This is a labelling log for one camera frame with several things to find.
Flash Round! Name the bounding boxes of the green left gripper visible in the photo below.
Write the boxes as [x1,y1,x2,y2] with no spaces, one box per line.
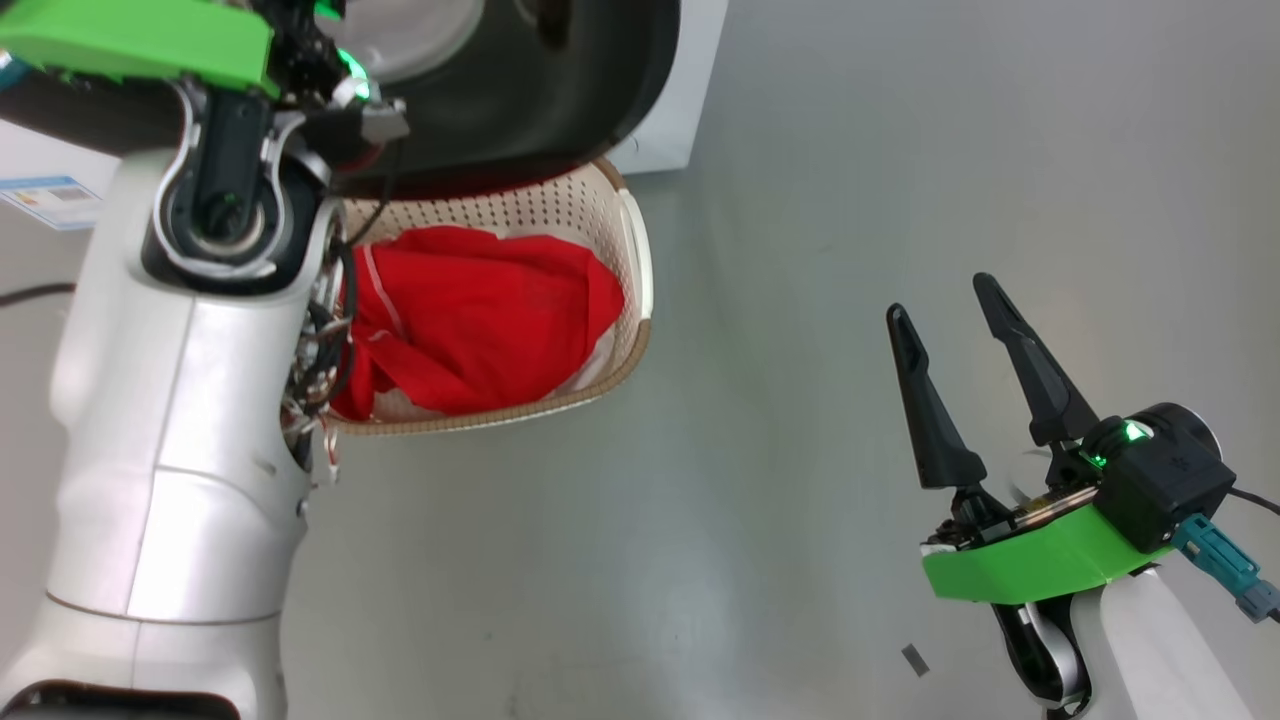
[0,0,277,100]

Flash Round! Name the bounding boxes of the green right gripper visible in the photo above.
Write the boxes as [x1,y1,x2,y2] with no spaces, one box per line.
[885,272,1177,606]

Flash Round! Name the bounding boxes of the dark grey washing machine door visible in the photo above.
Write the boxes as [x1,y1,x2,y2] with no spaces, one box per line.
[330,0,683,201]

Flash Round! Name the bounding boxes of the red and white clothes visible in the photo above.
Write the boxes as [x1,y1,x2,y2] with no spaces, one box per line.
[330,225,627,421]

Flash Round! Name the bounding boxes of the cream perforated laundry basket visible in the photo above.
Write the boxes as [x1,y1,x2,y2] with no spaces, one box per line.
[320,158,655,437]

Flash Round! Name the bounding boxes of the white front-load washing machine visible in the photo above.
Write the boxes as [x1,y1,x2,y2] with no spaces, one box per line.
[0,0,730,233]

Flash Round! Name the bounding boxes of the blue label sticker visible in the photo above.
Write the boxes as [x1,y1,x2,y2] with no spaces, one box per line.
[0,176,107,233]

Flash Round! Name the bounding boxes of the black floor cable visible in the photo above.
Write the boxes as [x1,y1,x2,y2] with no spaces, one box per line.
[0,282,77,307]

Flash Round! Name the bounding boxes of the teal right camera connector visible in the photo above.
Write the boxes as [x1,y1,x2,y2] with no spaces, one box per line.
[1170,513,1280,624]

